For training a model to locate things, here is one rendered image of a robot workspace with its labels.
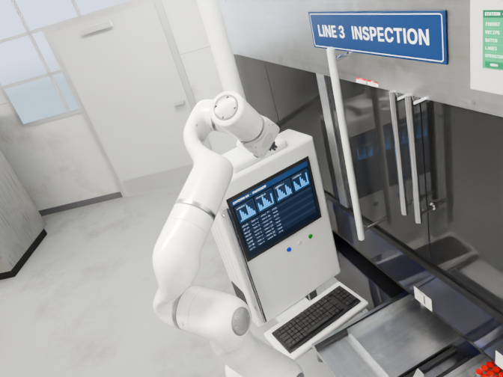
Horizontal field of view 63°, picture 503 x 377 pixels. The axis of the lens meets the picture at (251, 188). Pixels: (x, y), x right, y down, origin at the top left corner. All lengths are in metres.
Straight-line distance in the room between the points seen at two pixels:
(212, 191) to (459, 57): 0.62
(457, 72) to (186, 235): 0.71
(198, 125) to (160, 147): 4.21
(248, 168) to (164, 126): 3.55
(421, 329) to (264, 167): 0.85
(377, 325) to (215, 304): 1.00
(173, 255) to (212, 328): 0.17
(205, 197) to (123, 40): 4.14
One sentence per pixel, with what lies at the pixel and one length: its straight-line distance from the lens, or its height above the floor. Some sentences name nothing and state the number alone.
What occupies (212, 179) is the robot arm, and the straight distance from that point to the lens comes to 0.86.
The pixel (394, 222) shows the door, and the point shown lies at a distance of 1.56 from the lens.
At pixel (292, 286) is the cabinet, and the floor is 0.91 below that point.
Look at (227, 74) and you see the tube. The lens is 1.52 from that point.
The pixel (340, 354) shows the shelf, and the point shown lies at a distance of 1.70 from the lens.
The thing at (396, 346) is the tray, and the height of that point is 0.88.
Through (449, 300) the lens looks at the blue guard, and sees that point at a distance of 1.53.
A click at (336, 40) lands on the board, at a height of 1.93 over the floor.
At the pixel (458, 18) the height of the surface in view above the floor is 2.00.
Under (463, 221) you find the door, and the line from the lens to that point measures 1.28.
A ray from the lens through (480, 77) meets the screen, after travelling 1.02.
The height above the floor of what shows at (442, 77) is 1.87.
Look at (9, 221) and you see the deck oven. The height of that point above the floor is 0.50.
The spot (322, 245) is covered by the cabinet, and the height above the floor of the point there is 1.02.
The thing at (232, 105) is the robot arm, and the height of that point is 1.96.
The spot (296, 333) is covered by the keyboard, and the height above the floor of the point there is 0.83.
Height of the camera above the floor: 2.22
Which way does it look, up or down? 28 degrees down
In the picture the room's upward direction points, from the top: 17 degrees counter-clockwise
